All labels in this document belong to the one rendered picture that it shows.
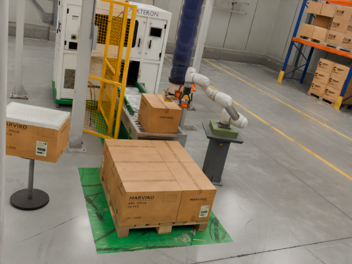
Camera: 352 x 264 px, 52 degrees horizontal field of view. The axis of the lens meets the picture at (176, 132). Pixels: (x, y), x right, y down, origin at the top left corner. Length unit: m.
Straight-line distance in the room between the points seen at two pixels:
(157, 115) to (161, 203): 1.41
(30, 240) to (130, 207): 0.97
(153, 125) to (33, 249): 2.12
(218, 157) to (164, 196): 1.50
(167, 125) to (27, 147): 1.91
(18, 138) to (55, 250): 1.11
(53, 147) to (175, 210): 1.39
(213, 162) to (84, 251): 2.21
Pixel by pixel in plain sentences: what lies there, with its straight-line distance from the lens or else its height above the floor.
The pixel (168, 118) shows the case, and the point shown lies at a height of 0.82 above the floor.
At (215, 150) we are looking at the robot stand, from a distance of 4.96.
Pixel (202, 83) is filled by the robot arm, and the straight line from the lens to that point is 3.77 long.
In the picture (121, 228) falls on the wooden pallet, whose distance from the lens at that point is 3.82.
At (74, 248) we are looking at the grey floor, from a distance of 3.73.
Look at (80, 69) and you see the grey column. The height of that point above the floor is 1.19.
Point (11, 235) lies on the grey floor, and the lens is 3.88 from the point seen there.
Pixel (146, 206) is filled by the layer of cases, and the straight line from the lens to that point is 3.74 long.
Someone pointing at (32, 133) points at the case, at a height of 0.90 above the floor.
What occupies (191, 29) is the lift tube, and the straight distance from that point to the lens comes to 4.33.
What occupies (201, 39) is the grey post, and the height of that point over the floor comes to 1.54.
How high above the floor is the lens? 2.44
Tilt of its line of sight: 22 degrees down
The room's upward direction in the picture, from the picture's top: 12 degrees clockwise
